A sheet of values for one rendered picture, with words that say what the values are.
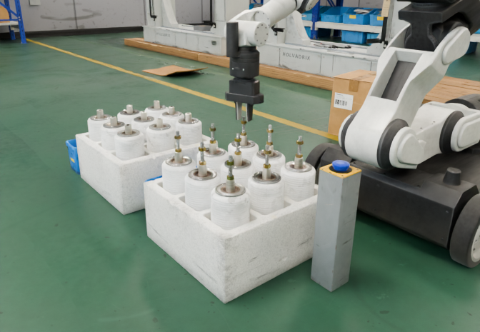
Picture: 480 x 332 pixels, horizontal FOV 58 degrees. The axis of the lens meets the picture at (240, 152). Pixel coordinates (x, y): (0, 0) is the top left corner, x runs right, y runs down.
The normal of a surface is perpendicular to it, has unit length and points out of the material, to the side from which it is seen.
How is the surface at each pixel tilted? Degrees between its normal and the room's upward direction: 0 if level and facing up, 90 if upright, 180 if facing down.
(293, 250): 90
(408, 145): 90
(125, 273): 0
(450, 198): 46
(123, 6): 90
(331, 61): 90
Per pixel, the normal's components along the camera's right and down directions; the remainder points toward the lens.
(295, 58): -0.77, 0.22
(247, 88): -0.49, 0.31
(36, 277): 0.01, -0.94
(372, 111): -0.52, -0.53
